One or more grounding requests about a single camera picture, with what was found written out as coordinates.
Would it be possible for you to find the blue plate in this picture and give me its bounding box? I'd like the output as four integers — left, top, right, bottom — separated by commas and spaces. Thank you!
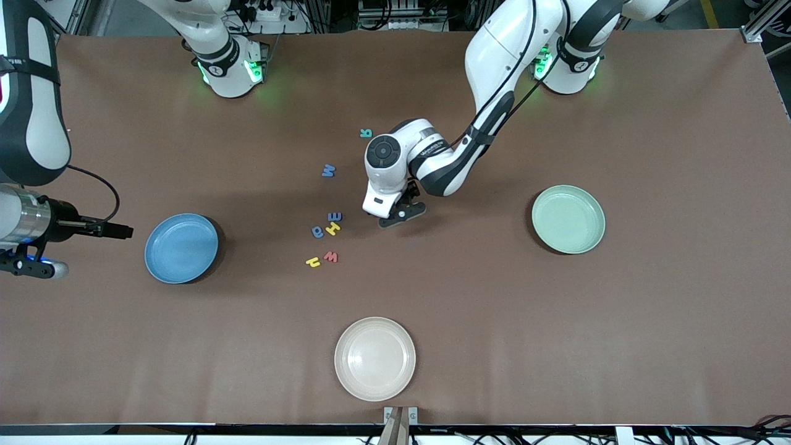
145, 213, 219, 285

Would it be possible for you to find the beige plate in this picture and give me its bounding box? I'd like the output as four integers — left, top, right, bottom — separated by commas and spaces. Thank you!
334, 317, 417, 402

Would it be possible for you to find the white socket strip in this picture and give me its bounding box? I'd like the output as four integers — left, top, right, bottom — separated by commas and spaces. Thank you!
358, 0, 447, 32

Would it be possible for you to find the pale green plate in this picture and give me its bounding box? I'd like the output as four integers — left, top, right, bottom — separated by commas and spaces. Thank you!
531, 185, 606, 255

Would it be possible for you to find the white power strip with plugs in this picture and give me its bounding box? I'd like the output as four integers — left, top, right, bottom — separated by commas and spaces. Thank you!
238, 0, 310, 35

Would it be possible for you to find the brown table cover sheet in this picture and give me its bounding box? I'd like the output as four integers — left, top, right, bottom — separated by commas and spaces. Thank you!
0, 28, 791, 427

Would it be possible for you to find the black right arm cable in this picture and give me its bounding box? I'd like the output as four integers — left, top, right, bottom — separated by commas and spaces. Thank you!
65, 164, 122, 227

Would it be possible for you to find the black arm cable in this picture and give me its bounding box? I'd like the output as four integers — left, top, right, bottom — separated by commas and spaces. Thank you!
457, 0, 566, 149
65, 164, 122, 227

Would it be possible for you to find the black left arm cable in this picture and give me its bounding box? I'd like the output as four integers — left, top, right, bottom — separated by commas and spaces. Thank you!
457, 0, 566, 149

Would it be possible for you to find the aluminium frame profile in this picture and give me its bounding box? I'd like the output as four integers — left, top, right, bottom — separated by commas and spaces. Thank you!
740, 0, 791, 45
54, 0, 84, 38

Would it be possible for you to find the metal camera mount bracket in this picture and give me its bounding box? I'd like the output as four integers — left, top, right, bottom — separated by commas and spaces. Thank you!
378, 406, 418, 445

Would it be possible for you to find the cable bundle under table edge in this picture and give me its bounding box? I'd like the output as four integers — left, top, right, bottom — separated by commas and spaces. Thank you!
670, 414, 791, 445

